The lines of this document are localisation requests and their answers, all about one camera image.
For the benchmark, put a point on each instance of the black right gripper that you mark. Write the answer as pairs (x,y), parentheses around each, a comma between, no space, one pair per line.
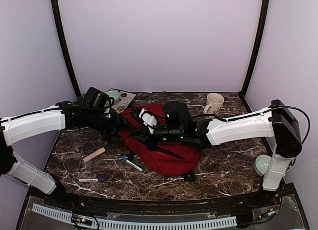
(142,132)

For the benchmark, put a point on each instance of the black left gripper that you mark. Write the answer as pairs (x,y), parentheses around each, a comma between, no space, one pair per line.
(118,123)

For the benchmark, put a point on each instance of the red backpack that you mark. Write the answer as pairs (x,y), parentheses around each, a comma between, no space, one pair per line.
(168,159)

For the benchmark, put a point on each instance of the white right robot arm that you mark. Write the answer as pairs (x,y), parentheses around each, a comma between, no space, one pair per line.
(275,121)

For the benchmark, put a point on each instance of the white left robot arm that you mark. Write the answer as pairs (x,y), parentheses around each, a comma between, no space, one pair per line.
(25,140)

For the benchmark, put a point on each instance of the pale green ceramic bowl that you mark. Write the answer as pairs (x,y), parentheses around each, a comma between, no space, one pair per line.
(114,94)

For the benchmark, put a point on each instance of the pink yellow highlighter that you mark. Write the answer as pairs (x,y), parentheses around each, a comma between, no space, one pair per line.
(93,155)

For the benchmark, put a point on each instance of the floral patterned square plate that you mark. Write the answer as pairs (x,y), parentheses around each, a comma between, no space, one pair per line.
(125,99)

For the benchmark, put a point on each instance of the white pen purple cap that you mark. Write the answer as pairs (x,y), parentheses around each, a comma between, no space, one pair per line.
(92,180)

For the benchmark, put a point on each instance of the white mug with red pattern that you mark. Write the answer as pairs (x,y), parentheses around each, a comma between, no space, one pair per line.
(214,102)

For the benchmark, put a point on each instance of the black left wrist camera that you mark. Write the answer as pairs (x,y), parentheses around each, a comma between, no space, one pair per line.
(96,98)

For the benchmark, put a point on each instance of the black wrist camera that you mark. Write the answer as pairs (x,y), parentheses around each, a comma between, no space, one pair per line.
(96,98)
(176,114)

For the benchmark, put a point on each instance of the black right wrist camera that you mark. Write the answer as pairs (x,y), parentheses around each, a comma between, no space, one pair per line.
(176,114)

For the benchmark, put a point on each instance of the black enclosure frame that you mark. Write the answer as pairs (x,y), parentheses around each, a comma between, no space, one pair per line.
(247,200)

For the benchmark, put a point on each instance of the white slotted cable duct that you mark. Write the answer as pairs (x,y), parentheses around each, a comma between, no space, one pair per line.
(133,222)

